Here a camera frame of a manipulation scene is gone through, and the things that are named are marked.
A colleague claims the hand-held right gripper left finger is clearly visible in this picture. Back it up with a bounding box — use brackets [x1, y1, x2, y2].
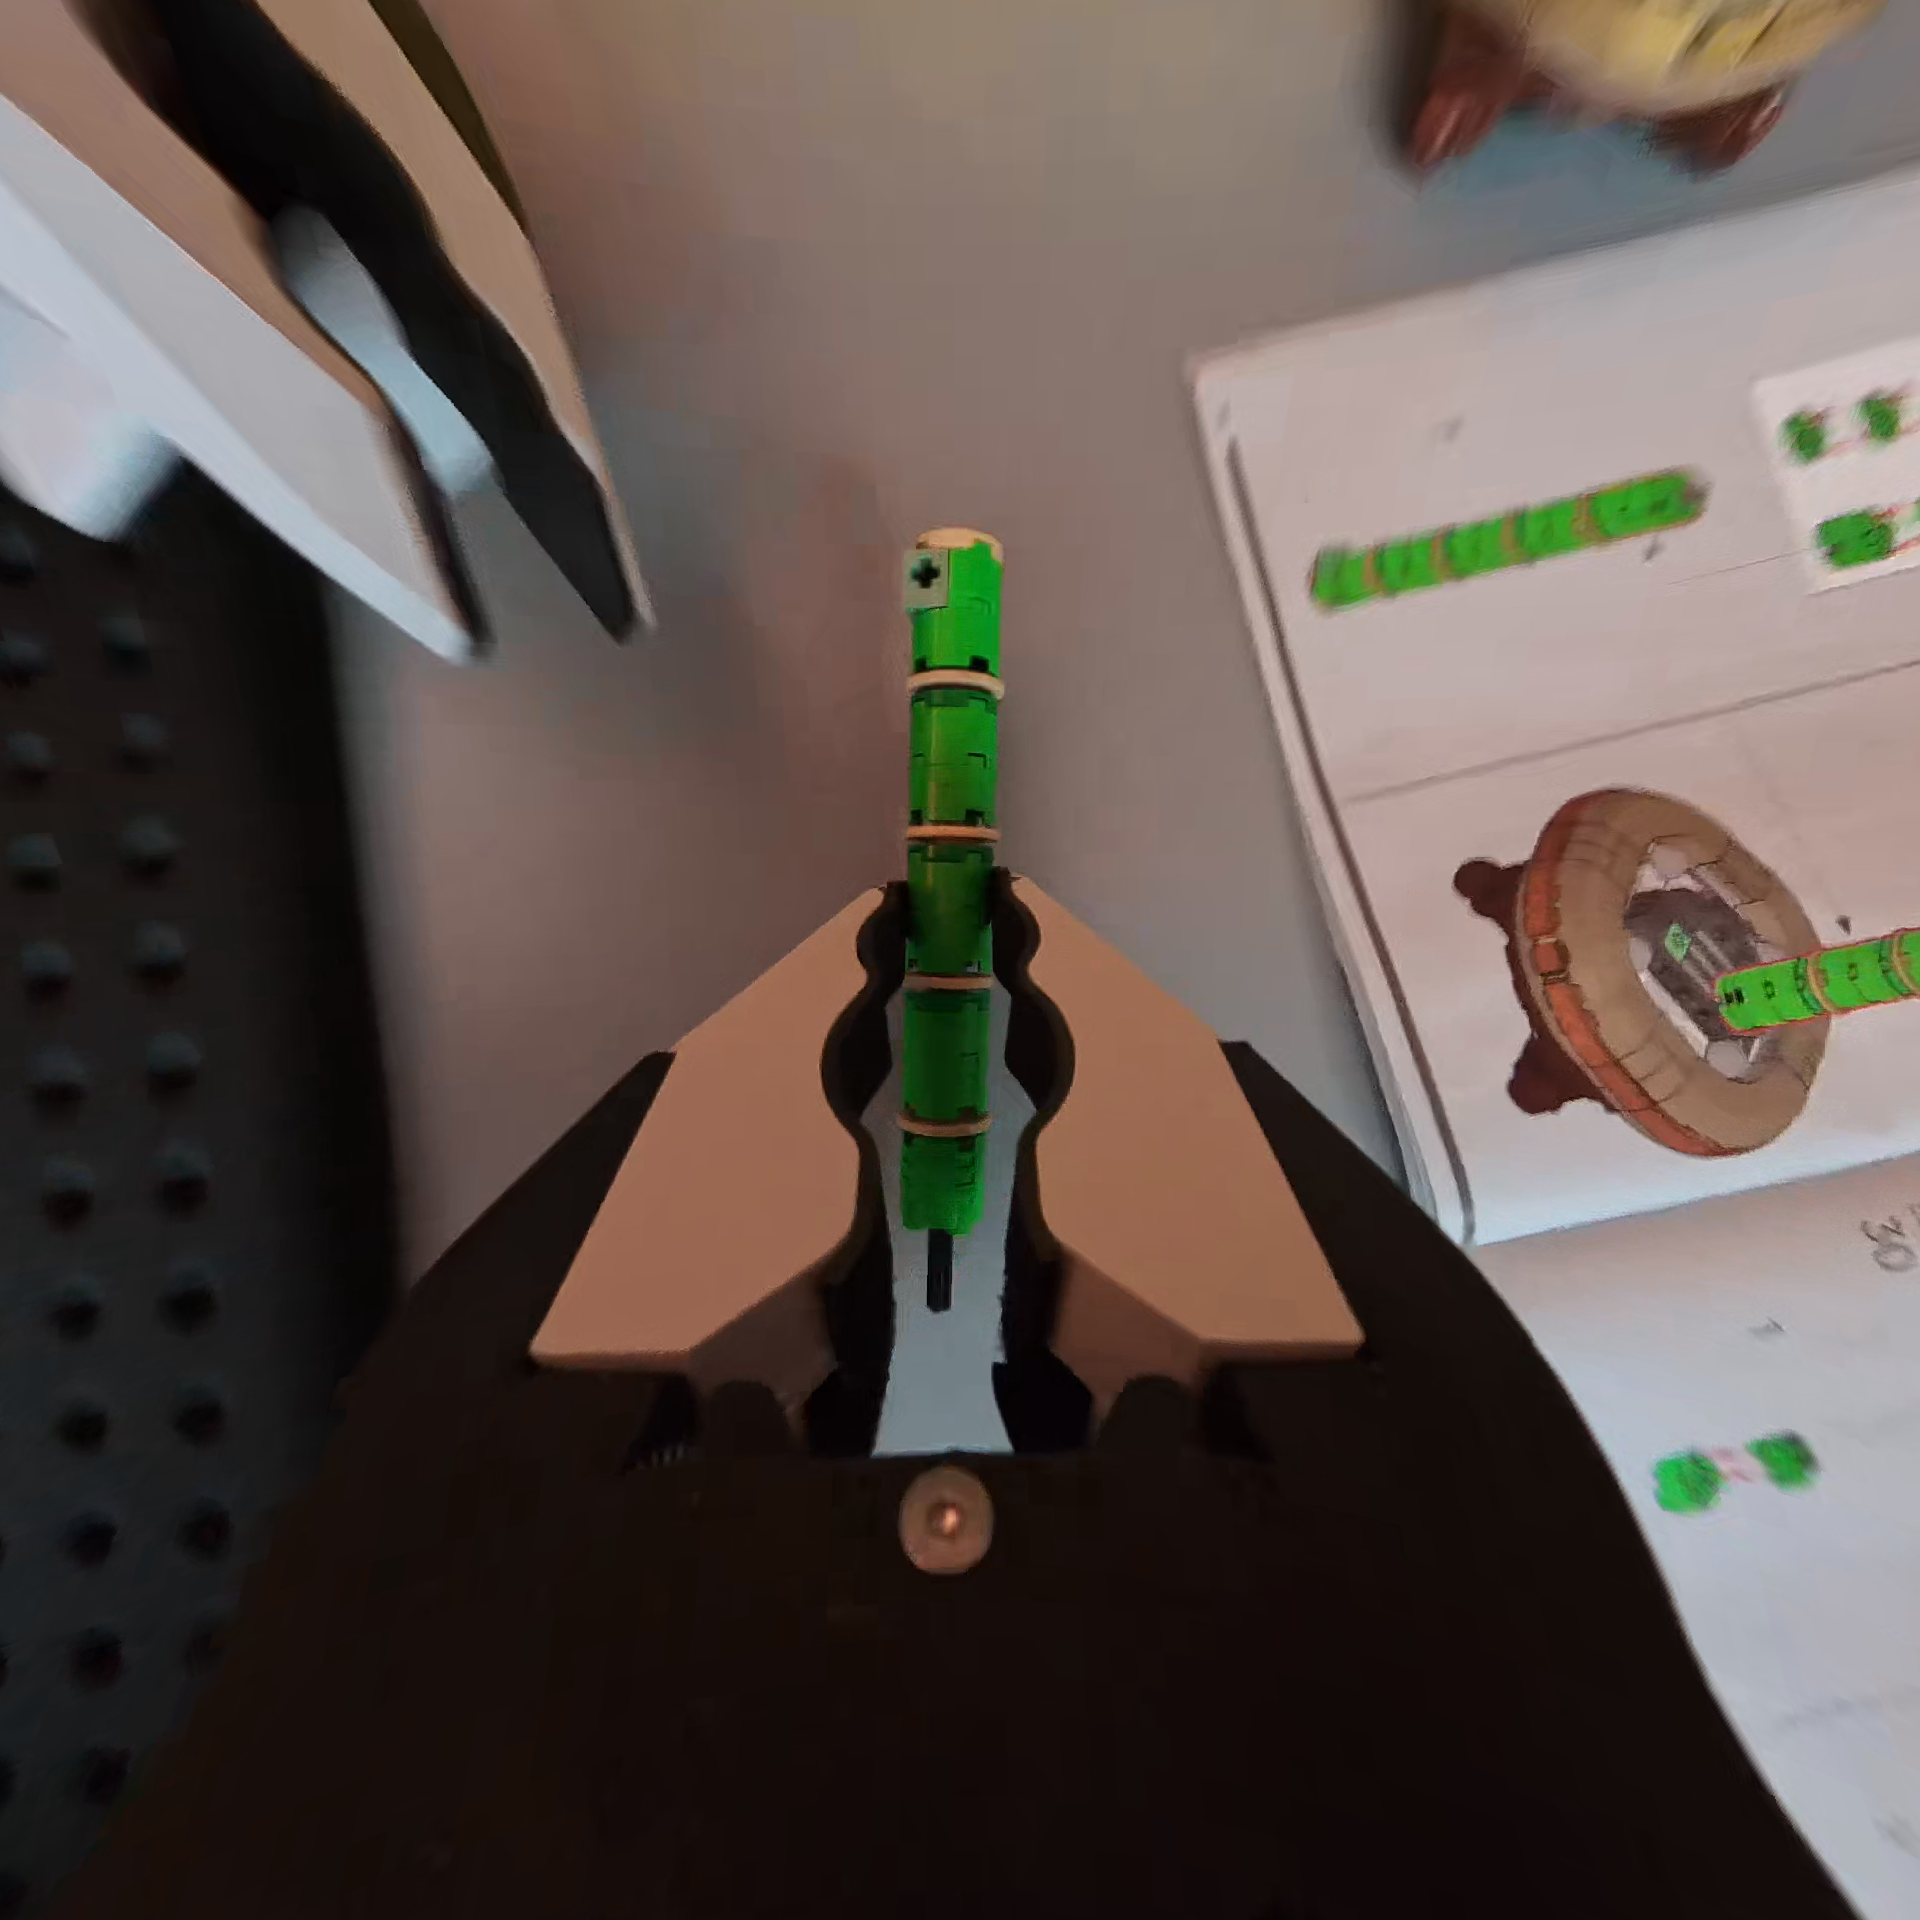
[529, 884, 889, 1373]

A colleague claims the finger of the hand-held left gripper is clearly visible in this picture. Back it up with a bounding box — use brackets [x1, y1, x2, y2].
[248, 0, 656, 646]
[0, 0, 490, 665]

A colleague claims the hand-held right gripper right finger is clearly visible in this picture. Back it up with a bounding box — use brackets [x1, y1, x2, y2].
[1002, 873, 1367, 1369]

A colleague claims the green brick bamboo stalk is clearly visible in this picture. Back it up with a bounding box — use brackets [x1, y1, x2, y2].
[896, 525, 1009, 1314]

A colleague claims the grey desk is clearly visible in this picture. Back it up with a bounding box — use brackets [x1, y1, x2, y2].
[323, 0, 1920, 1397]

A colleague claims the black perforated plastic panel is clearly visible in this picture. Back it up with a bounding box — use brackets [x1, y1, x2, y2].
[0, 479, 393, 1920]

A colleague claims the brick model instruction booklet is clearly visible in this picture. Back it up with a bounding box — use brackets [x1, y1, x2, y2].
[1185, 164, 1920, 1920]

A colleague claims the brown brick pot model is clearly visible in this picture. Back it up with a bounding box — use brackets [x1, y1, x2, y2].
[1401, 0, 1894, 173]

